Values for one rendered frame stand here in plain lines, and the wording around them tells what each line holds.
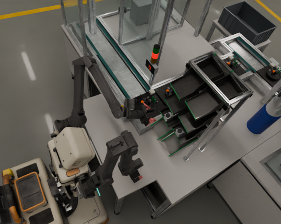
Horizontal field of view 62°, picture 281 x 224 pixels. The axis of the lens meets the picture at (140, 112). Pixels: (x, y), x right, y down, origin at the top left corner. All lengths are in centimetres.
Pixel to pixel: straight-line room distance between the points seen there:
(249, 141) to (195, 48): 117
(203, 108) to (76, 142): 74
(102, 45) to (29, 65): 149
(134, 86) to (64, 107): 127
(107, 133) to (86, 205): 76
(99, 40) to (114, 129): 102
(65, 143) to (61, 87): 203
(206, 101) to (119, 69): 112
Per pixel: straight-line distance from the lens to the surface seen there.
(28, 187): 182
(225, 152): 210
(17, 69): 369
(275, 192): 219
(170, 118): 160
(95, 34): 262
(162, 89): 211
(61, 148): 139
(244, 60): 275
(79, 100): 152
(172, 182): 185
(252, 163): 218
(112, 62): 232
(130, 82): 218
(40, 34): 414
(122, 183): 179
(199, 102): 138
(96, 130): 195
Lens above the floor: 259
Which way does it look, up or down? 57 degrees down
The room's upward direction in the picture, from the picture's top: 13 degrees clockwise
